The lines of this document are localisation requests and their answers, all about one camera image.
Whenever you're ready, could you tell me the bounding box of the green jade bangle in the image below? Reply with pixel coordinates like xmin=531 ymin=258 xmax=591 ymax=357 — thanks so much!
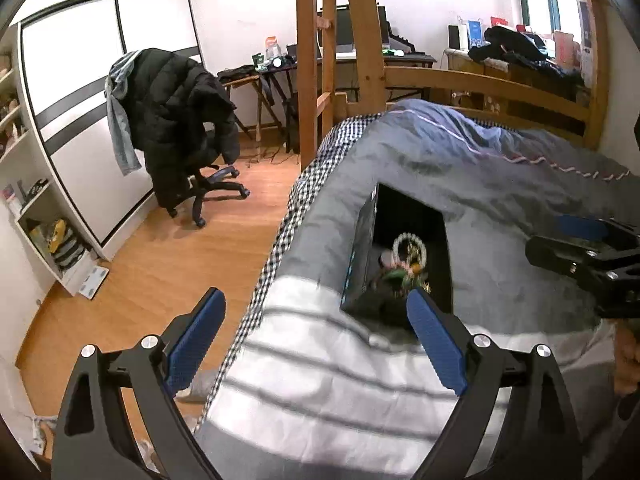
xmin=382 ymin=266 xmax=421 ymax=292

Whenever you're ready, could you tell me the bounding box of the black jewelry box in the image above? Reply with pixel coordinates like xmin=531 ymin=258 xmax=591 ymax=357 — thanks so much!
xmin=341 ymin=182 xmax=452 ymax=339

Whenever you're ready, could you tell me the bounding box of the right hand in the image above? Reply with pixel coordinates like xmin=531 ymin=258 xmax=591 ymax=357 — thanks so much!
xmin=614 ymin=322 xmax=640 ymax=396

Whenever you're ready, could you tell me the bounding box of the grey duvet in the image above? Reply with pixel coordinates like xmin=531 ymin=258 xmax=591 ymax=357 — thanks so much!
xmin=279 ymin=100 xmax=639 ymax=335

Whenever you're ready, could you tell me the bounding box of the white bathroom scale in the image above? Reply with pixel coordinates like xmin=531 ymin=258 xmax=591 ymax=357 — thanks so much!
xmin=78 ymin=266 xmax=110 ymax=300

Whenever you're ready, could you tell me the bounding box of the striped white blanket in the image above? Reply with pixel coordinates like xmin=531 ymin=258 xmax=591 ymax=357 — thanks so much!
xmin=195 ymin=276 xmax=623 ymax=479

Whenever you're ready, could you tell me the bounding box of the black clothes pile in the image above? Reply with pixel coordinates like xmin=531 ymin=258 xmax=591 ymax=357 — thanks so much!
xmin=468 ymin=26 xmax=582 ymax=79

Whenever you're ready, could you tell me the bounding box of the black office chair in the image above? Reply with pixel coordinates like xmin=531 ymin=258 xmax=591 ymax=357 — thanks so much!
xmin=150 ymin=123 xmax=252 ymax=230

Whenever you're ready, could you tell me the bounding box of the wooden dresser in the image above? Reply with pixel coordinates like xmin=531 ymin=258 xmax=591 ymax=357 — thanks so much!
xmin=446 ymin=49 xmax=589 ymax=136

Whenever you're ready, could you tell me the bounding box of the white open shelf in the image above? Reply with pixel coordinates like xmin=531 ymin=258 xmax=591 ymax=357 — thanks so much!
xmin=1 ymin=24 xmax=96 ymax=296

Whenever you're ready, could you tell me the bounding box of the checkered bed sheet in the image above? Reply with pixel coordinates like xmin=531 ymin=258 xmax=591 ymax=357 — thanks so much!
xmin=193 ymin=113 xmax=382 ymax=432

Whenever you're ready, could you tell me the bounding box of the black puffer jacket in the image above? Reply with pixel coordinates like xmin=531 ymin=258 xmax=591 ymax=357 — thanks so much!
xmin=119 ymin=48 xmax=240 ymax=209

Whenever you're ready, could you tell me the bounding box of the wooden ladder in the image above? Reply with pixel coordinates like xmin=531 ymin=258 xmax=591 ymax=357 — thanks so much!
xmin=296 ymin=0 xmax=335 ymax=170

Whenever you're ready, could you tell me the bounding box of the light blue garment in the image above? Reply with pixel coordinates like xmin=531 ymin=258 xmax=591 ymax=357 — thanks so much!
xmin=104 ymin=51 xmax=141 ymax=176

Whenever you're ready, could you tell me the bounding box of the small folding table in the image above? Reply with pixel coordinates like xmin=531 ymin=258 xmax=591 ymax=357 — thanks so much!
xmin=217 ymin=65 xmax=283 ymax=144

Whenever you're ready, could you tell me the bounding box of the computer monitor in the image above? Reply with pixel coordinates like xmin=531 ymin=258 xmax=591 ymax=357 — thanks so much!
xmin=316 ymin=4 xmax=392 ymax=57

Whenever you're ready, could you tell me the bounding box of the dark wooden desk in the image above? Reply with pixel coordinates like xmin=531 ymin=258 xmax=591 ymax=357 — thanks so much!
xmin=260 ymin=52 xmax=436 ymax=154

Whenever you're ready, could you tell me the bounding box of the white sliding wardrobe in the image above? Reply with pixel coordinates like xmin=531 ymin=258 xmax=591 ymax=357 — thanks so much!
xmin=18 ymin=0 xmax=201 ymax=259

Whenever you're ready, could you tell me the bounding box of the wooden bed frame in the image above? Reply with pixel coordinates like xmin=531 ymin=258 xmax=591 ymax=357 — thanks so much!
xmin=332 ymin=0 xmax=612 ymax=151

